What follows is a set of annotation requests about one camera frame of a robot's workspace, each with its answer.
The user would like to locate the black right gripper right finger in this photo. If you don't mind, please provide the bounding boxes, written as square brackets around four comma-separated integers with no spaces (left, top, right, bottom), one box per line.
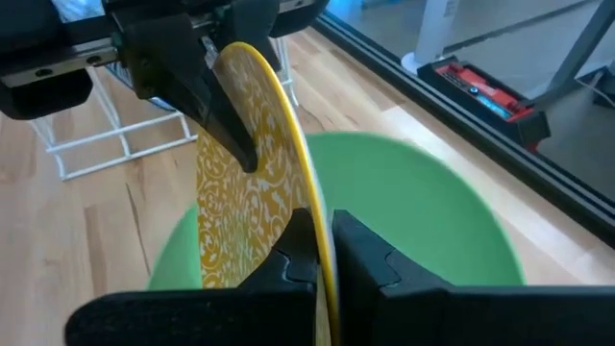
[331,209,615,346]

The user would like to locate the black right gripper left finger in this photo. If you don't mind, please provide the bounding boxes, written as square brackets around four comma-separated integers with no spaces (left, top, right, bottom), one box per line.
[64,207,321,346]

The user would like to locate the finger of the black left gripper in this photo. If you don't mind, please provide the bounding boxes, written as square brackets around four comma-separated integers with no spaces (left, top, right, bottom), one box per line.
[218,0,283,73]
[114,13,259,174]

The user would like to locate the large green plate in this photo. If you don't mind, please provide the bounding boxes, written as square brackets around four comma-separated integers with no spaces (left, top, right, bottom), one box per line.
[146,130,526,292]

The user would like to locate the white tower fan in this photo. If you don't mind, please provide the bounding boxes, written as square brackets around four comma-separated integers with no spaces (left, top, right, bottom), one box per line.
[401,0,462,74]

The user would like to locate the red black power station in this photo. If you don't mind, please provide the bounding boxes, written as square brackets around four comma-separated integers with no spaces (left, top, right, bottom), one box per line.
[416,55,553,151]

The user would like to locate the grey desk leg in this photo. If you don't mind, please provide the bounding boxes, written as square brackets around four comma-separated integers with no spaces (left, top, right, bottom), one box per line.
[530,0,615,110]

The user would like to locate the white wire dish rack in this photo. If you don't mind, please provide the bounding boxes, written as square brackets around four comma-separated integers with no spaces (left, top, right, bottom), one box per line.
[28,36,299,183]

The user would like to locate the black aluminium table frame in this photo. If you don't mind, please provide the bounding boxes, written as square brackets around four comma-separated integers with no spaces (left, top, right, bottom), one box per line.
[311,12,615,249]

